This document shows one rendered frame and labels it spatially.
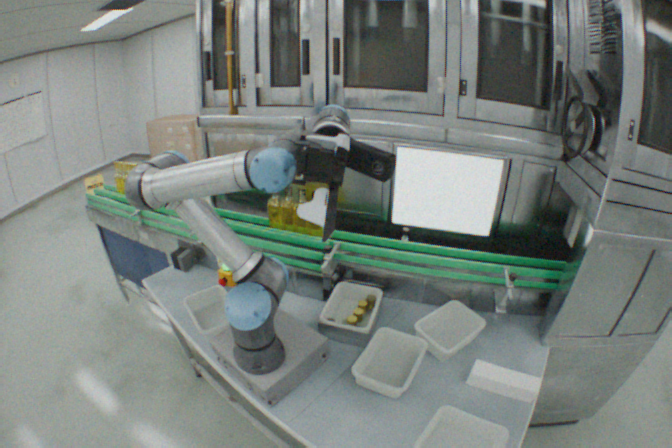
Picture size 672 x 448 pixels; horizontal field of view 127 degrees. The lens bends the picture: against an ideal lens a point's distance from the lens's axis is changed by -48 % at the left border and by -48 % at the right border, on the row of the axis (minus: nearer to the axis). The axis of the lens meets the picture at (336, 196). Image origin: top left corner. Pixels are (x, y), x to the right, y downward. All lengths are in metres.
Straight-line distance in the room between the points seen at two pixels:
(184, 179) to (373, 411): 0.77
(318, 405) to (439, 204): 0.83
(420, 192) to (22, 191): 6.30
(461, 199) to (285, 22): 0.99
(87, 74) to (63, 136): 1.33
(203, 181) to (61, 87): 6.25
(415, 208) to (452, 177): 0.19
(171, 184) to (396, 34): 0.90
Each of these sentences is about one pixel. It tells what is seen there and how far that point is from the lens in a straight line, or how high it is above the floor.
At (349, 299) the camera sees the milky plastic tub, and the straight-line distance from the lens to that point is 1.23.
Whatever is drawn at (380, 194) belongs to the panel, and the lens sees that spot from 1.25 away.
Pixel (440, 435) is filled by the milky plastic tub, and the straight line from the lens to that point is 0.95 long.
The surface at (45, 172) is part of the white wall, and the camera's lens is 6.65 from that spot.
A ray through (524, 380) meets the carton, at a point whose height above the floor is 0.81.
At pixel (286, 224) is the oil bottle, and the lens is 1.28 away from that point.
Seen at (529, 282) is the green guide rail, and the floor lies 0.91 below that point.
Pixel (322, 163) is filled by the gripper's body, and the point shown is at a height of 1.45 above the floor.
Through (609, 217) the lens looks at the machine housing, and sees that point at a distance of 1.01.
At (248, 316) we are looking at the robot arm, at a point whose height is 1.07.
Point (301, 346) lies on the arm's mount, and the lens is 0.96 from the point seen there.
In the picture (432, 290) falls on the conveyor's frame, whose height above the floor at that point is 0.83.
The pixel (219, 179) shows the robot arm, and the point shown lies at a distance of 0.61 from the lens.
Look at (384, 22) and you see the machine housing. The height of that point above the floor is 1.77.
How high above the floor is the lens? 1.60
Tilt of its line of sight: 24 degrees down
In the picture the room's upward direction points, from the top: straight up
